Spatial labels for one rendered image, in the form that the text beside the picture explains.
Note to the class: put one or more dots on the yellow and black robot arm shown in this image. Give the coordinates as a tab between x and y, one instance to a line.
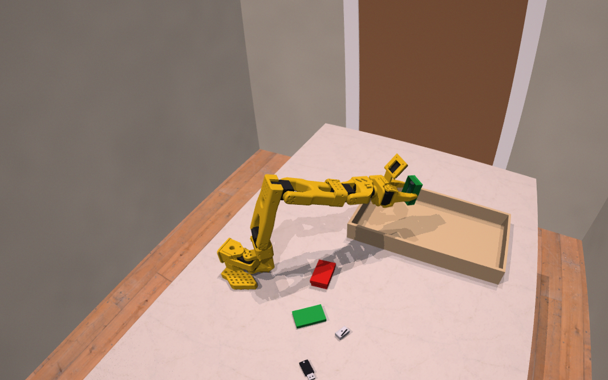
358	190

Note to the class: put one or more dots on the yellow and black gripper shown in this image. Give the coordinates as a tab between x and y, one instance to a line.
386	192

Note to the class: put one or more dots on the black usb flash drive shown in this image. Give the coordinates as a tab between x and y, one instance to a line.
307	369

